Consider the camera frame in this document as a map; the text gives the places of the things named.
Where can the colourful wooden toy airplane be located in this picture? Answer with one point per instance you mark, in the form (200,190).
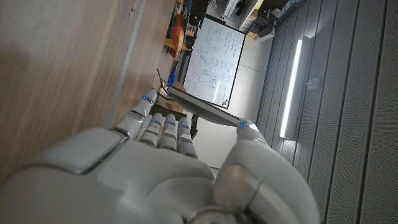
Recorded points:
(178,34)

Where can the long ceiling light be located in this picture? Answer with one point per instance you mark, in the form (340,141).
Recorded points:
(290,90)

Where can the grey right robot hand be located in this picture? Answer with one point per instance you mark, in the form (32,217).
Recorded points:
(149,186)

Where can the black computer monitor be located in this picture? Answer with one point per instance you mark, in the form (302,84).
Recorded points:
(202,107)

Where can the whiteboard with writing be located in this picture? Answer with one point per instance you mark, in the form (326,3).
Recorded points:
(214,62)

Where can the blue plastic bin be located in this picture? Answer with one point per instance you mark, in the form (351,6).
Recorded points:
(172,77)

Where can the white shelf cabinet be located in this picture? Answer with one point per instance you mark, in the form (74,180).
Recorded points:
(231,9)

